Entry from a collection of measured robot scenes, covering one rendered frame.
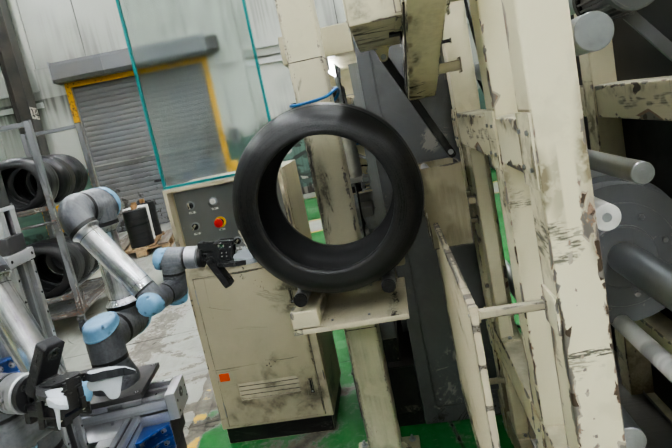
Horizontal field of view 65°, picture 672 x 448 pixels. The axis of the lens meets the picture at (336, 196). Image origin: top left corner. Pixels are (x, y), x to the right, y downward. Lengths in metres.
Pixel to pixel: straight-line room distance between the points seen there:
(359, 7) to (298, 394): 1.84
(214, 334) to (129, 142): 9.07
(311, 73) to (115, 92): 9.70
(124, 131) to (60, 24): 2.34
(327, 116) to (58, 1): 10.74
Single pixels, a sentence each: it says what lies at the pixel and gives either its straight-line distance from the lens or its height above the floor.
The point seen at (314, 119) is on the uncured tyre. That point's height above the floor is 1.44.
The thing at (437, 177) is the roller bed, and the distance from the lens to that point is 1.88.
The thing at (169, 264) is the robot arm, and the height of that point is 1.07.
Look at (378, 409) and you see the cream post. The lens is 2.26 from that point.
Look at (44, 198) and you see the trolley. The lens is 5.27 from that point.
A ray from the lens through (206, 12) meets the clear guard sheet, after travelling 2.43.
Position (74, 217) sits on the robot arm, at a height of 1.29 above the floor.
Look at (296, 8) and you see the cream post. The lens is 1.98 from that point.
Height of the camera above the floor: 1.44
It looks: 8 degrees down
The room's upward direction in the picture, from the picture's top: 12 degrees counter-clockwise
